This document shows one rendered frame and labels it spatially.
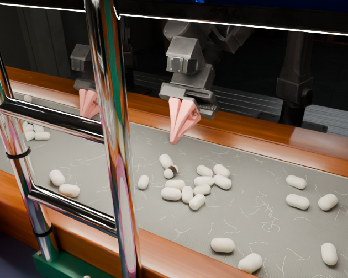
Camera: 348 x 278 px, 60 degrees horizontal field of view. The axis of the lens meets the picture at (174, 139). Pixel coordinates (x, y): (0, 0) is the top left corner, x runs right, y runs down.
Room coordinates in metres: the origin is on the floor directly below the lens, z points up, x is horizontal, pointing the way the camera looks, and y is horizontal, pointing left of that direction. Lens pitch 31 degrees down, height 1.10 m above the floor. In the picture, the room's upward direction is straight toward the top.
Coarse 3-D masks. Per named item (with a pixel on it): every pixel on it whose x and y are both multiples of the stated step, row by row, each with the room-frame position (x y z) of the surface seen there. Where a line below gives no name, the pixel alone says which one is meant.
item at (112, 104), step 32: (96, 0) 0.22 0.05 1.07; (96, 32) 0.22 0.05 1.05; (0, 64) 0.29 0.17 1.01; (96, 64) 0.22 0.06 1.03; (0, 96) 0.29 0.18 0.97; (0, 128) 0.29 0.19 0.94; (64, 128) 0.24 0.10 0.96; (96, 128) 0.23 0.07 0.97; (128, 128) 0.23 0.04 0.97; (32, 160) 0.30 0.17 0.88; (128, 160) 0.22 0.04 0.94; (32, 192) 0.29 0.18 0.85; (128, 192) 0.22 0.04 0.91; (32, 224) 0.29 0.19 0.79; (96, 224) 0.24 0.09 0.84; (128, 224) 0.22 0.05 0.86; (64, 256) 0.29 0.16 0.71; (128, 256) 0.22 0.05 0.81
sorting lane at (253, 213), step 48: (0, 144) 0.57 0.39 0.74; (48, 144) 0.57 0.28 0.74; (96, 144) 0.57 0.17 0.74; (144, 144) 0.57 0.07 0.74; (192, 144) 0.57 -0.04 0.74; (96, 192) 0.41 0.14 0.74; (144, 192) 0.41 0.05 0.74; (240, 192) 0.41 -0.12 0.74; (288, 192) 0.41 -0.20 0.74; (336, 192) 0.41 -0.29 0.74; (192, 240) 0.30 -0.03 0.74; (240, 240) 0.30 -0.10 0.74; (288, 240) 0.30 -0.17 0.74; (336, 240) 0.30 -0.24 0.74
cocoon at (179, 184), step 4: (168, 180) 0.42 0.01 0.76; (172, 180) 0.42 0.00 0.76; (176, 180) 0.42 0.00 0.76; (180, 180) 0.42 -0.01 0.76; (168, 184) 0.41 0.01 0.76; (172, 184) 0.41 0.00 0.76; (176, 184) 0.41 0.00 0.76; (180, 184) 0.41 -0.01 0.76; (184, 184) 0.41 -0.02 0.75; (176, 188) 0.41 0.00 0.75; (180, 188) 0.41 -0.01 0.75
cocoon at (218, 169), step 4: (220, 164) 0.47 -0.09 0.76; (216, 168) 0.46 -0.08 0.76; (220, 168) 0.45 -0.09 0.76; (224, 168) 0.45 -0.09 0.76; (216, 172) 0.45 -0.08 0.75; (220, 172) 0.45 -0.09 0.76; (224, 172) 0.44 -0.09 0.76; (228, 172) 0.44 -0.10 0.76; (224, 176) 0.44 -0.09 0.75; (228, 176) 0.44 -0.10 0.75
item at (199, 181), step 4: (204, 176) 0.43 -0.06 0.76; (208, 176) 0.43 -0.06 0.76; (196, 180) 0.42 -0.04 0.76; (200, 180) 0.42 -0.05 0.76; (204, 180) 0.42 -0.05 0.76; (208, 180) 0.42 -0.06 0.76; (212, 180) 0.42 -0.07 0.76; (196, 184) 0.42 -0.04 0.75; (200, 184) 0.42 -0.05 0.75; (208, 184) 0.42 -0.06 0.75; (212, 184) 0.42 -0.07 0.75
